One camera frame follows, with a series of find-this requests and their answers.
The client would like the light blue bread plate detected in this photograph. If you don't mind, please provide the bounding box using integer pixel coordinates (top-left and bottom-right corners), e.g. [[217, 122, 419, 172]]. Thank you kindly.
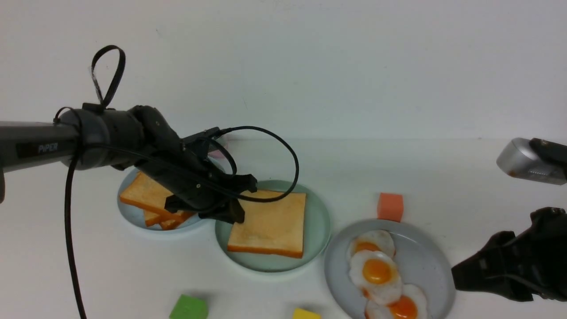
[[118, 168, 207, 234]]

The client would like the fried egg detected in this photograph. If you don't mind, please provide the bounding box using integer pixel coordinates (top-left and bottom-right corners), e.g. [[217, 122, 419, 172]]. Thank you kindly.
[[364, 284, 429, 319], [346, 230, 396, 259], [348, 250, 403, 305]]

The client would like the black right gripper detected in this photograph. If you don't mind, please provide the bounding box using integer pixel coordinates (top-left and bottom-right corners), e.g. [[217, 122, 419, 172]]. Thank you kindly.
[[451, 207, 567, 302]]

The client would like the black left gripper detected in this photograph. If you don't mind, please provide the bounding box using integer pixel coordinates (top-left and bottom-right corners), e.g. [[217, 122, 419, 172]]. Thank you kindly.
[[137, 133, 257, 224]]

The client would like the orange foam cube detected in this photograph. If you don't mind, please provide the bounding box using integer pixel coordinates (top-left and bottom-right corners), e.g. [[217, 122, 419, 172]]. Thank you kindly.
[[377, 193, 404, 223]]

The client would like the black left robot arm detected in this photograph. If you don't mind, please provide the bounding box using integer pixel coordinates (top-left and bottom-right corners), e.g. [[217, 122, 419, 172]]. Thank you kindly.
[[0, 106, 257, 224]]

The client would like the green foam cube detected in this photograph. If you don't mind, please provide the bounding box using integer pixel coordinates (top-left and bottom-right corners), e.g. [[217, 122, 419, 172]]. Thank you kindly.
[[169, 294, 209, 319]]

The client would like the yellow foam cube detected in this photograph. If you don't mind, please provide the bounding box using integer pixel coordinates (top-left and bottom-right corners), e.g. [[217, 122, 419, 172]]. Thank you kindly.
[[292, 307, 322, 319]]

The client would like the toast slice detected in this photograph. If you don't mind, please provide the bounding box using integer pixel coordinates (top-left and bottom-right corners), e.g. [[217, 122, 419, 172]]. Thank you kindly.
[[119, 172, 189, 222], [227, 193, 307, 259], [159, 211, 193, 230], [143, 210, 174, 227]]

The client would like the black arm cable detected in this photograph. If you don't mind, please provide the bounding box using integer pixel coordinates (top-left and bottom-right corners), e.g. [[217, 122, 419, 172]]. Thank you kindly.
[[53, 44, 300, 319]]

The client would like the pink foam cube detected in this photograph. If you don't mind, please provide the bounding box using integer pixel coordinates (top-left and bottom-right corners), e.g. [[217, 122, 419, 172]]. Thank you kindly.
[[207, 136, 228, 158]]

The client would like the grey egg plate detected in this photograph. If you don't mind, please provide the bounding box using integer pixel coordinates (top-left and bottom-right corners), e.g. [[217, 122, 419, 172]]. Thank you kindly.
[[323, 219, 456, 319]]

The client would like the mint green center plate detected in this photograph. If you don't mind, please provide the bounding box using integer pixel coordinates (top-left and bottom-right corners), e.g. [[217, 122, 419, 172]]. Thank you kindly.
[[215, 183, 332, 274]]

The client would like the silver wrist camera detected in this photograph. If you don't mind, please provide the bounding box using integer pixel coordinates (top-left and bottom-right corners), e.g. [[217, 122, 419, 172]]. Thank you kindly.
[[496, 138, 567, 186]]

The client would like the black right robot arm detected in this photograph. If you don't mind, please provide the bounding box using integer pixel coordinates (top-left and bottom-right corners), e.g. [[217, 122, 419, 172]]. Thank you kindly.
[[451, 207, 567, 302]]

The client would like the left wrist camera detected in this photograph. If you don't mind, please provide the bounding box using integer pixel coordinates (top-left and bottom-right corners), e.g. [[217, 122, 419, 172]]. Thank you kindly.
[[182, 127, 221, 154]]

